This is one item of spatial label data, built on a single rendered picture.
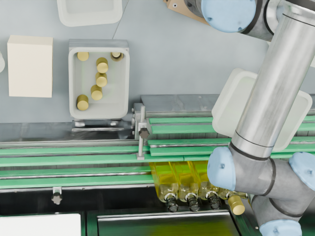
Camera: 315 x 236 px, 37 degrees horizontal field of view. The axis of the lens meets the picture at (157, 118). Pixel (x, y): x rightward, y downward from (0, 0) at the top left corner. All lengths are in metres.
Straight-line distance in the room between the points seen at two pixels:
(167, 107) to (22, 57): 0.44
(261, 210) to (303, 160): 0.15
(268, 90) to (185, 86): 0.74
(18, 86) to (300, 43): 0.87
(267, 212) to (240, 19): 0.46
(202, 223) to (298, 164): 0.58
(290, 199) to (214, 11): 0.47
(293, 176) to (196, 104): 0.62
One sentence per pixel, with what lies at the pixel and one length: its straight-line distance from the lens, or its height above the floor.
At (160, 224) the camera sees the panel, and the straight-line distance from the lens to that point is 1.40.
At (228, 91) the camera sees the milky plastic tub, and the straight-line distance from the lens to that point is 1.14.
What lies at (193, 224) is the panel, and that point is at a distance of 1.42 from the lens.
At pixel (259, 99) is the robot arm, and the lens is 0.81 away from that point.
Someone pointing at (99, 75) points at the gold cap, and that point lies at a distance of 1.41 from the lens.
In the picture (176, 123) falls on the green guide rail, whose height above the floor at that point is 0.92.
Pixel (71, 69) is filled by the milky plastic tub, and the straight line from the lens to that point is 1.36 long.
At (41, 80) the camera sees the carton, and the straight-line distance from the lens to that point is 1.39.
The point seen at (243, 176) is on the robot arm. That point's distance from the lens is 0.86.
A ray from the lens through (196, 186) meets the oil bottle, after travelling 1.31.
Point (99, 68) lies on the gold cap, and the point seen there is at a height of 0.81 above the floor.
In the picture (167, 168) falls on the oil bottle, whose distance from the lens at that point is 1.36.
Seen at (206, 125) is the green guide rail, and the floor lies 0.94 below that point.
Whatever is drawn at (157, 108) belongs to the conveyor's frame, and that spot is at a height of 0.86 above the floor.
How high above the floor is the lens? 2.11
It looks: 61 degrees down
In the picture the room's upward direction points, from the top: 161 degrees clockwise
